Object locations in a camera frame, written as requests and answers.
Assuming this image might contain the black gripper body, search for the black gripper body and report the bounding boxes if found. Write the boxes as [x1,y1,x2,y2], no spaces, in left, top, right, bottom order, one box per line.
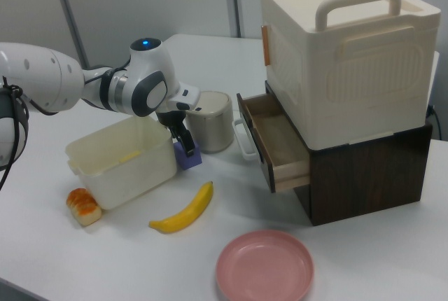
[155,110,187,131]

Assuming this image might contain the purple cube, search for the purple cube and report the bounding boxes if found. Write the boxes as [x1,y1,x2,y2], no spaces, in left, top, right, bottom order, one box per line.
[174,141,203,171]

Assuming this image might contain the large cream storage box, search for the large cream storage box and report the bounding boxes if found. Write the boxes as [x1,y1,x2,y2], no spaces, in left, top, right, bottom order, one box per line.
[259,0,442,150]

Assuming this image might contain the beige mini trash can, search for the beige mini trash can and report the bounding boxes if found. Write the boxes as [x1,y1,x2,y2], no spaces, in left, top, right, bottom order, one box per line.
[183,90,235,154]

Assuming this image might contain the open cream plastic bin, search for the open cream plastic bin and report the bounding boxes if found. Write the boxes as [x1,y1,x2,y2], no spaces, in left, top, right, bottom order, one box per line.
[65,117,178,211]

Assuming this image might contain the yellow toy banana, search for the yellow toy banana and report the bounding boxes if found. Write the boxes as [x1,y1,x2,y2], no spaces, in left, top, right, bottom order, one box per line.
[148,181,215,235]

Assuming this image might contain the toy bread loaf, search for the toy bread loaf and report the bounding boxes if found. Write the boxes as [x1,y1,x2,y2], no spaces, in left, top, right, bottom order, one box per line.
[66,188,103,227]

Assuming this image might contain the pink plastic plate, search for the pink plastic plate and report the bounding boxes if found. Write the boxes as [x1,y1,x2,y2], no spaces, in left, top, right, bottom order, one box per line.
[215,230,315,301]

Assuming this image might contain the dark wood drawer cabinet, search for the dark wood drawer cabinet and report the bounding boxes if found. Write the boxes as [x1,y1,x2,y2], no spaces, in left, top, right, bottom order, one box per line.
[264,80,433,227]

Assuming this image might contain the wooden drawer with white handle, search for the wooden drawer with white handle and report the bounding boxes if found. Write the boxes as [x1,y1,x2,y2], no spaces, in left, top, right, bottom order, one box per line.
[232,92,312,194]

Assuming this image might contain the black wall cable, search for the black wall cable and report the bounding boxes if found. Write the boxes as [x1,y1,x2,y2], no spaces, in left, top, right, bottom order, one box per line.
[425,104,442,141]

